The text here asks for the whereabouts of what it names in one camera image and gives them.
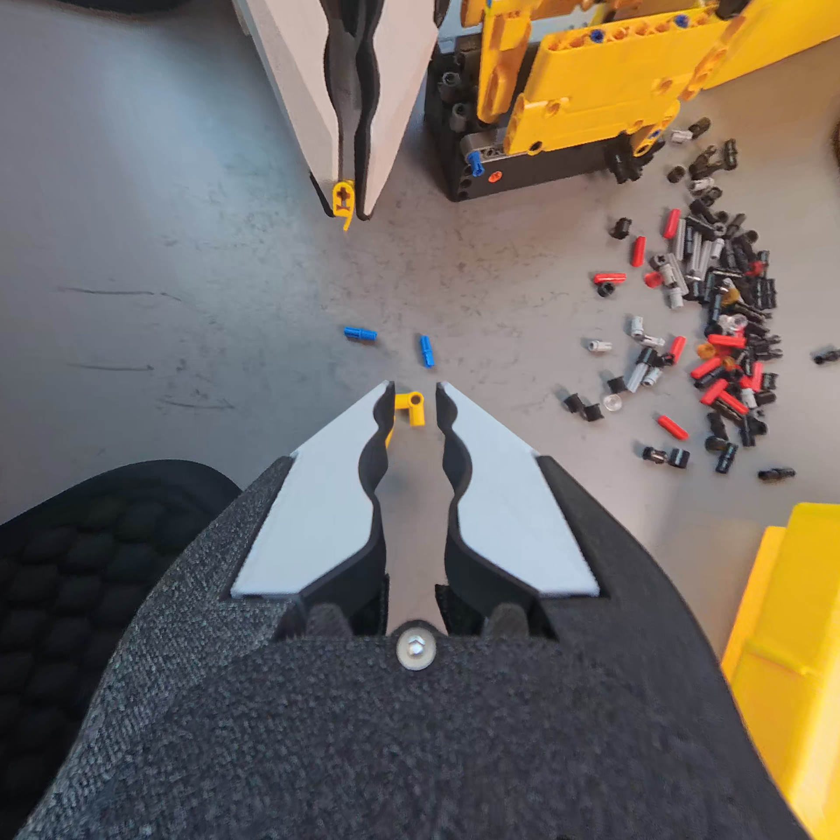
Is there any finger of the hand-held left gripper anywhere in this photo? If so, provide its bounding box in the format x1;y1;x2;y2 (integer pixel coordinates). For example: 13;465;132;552
354;0;441;222
233;0;355;217

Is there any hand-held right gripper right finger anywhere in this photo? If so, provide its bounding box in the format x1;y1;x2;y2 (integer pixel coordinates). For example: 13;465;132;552
435;381;601;639

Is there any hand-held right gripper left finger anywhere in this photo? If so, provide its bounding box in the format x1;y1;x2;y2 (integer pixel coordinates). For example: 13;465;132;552
231;381;396;639

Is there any yellow black lego model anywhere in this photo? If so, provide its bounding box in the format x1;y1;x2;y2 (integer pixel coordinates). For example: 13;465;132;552
423;0;749;203

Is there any yellow divided storage bin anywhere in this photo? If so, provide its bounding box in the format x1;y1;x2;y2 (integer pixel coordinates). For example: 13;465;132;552
721;502;840;840

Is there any pile of small lego pins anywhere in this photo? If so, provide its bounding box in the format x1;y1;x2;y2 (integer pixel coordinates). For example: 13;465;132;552
563;117;785;475

